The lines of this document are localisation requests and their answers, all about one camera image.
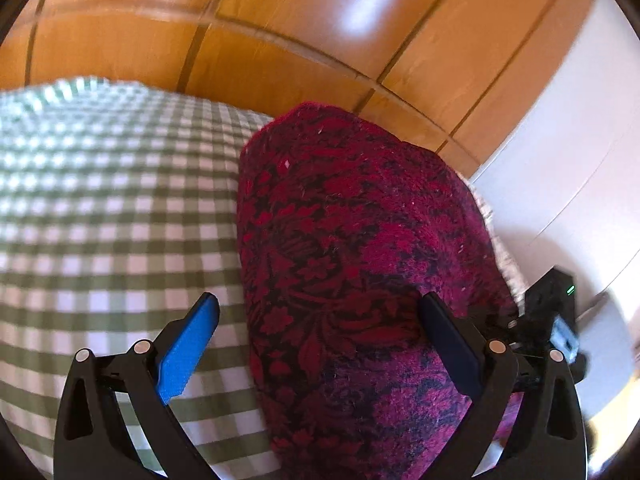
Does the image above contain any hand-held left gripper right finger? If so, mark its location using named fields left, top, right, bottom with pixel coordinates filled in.
left=419, top=293, right=587, bottom=480

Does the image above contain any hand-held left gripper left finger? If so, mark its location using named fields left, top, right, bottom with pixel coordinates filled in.
left=52, top=291, right=221, bottom=480

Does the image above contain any red floral knit garment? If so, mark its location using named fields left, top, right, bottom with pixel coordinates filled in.
left=236, top=101, right=527, bottom=480

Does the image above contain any green checked bed sheet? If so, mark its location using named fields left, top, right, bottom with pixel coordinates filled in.
left=0, top=76, right=282, bottom=480

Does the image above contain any wooden panelled headboard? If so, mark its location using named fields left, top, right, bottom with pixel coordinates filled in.
left=0, top=0, right=603, bottom=181

